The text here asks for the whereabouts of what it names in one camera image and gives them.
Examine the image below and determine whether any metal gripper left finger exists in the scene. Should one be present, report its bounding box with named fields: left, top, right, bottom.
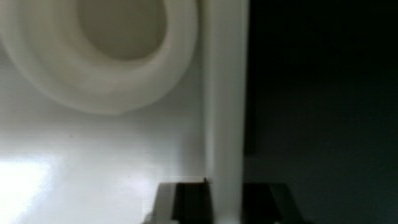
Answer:
left=142, top=179, right=213, bottom=224

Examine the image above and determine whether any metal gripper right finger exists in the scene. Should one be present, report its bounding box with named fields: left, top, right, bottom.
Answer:
left=241, top=183, right=312, bottom=224

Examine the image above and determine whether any white square tabletop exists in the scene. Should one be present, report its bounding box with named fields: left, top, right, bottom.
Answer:
left=0, top=0, right=248, bottom=224

